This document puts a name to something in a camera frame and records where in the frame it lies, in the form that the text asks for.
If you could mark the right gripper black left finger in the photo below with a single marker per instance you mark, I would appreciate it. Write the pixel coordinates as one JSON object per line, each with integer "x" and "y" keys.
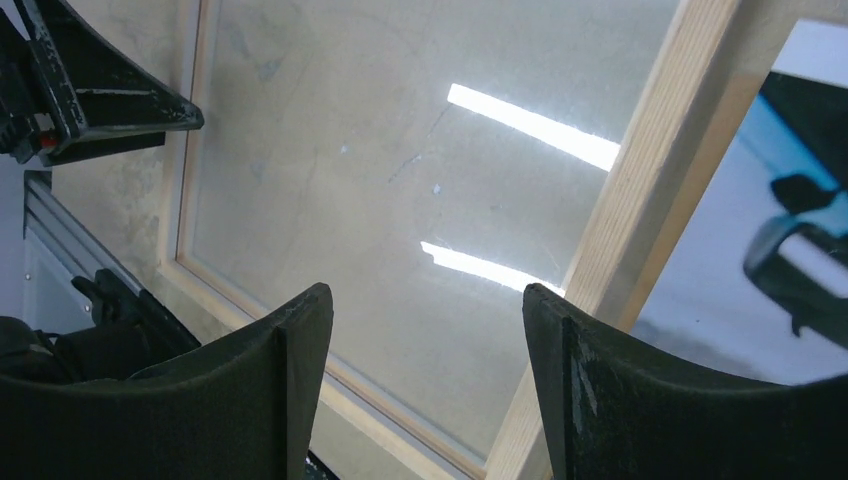
{"x": 239, "y": 407}

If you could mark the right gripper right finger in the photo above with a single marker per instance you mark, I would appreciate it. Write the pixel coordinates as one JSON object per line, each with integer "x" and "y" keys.
{"x": 615, "y": 407}

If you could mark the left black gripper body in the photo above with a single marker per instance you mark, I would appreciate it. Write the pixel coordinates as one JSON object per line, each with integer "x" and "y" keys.
{"x": 27, "y": 128}

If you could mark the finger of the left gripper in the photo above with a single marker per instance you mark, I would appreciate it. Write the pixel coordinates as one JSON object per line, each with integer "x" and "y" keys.
{"x": 101, "y": 102}

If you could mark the printed photo of driver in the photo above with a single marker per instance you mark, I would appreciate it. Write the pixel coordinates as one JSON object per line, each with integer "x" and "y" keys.
{"x": 756, "y": 284}

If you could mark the white wooden picture frame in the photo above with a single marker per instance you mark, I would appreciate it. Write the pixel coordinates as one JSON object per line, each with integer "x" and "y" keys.
{"x": 428, "y": 160}

